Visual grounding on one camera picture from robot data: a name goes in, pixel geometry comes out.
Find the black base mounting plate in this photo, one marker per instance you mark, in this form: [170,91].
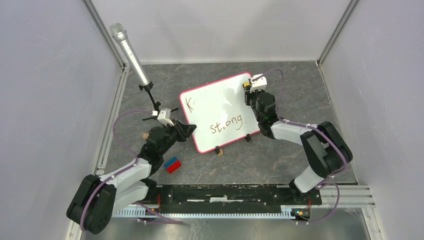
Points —
[228,198]

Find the aluminium corner rail left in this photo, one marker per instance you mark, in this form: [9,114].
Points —
[101,27]

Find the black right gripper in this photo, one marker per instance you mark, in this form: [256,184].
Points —
[251,94]

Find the small wooden cube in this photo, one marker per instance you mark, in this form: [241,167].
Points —
[220,152]

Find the black microphone stand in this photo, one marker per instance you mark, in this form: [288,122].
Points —
[156,104]

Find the aluminium corner rail right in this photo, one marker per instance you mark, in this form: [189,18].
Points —
[352,4]

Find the aluminium corner rail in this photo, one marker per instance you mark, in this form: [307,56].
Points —
[352,4]
[101,27]

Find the black whiteboard easel stand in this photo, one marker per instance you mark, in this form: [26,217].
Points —
[247,138]

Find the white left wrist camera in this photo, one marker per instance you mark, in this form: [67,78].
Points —
[163,116]

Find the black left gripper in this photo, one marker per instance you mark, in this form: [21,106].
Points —
[184,135]

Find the pink framed whiteboard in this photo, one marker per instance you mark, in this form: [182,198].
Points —
[219,112]

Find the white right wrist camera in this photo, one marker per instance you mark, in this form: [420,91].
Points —
[258,83]

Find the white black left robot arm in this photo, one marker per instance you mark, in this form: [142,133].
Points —
[98,198]

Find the silver microphone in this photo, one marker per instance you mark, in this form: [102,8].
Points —
[119,34]

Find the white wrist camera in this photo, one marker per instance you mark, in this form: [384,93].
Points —
[258,83]
[163,116]

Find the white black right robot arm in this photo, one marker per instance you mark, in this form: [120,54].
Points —
[326,151]

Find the red blue block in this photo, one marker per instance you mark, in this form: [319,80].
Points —
[172,165]

